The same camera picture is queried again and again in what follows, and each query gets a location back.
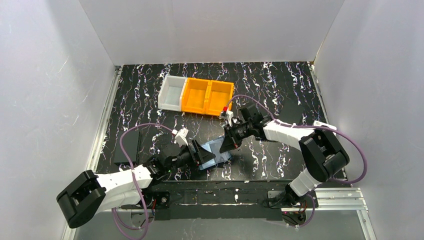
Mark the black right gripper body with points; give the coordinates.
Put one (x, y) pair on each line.
(232, 135)

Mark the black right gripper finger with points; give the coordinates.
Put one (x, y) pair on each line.
(225, 143)
(234, 146)

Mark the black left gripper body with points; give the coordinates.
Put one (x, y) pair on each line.
(193, 154)

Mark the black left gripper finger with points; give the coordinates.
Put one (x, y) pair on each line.
(204, 153)
(197, 152)

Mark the blue card holder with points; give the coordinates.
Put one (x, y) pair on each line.
(213, 146)

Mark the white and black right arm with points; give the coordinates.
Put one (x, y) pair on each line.
(322, 152)

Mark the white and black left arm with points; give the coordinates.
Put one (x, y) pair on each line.
(89, 193)

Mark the left orange plastic bin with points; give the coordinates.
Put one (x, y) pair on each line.
(195, 95)

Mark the orange plastic bin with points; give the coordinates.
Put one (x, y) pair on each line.
(195, 95)
(218, 96)

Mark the right orange plastic bin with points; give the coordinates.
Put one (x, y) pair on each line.
(218, 96)

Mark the white plastic bin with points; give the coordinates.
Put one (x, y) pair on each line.
(171, 93)

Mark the black flat box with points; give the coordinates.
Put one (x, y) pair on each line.
(130, 143)

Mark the white rectangular device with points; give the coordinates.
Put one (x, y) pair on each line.
(317, 123)

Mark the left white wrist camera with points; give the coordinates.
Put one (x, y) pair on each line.
(180, 136)

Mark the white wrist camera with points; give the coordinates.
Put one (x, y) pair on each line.
(226, 115)
(180, 136)

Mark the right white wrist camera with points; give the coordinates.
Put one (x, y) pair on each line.
(226, 115)

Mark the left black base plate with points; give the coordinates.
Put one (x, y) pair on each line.
(154, 200)

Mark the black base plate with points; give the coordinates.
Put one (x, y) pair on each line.
(277, 199)
(154, 200)

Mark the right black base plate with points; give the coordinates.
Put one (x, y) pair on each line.
(277, 199)

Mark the aluminium left rail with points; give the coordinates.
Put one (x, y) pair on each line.
(94, 155)

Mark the aluminium rail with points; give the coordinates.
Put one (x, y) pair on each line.
(94, 155)
(339, 198)

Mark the aluminium front rail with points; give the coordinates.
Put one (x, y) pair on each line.
(339, 198)

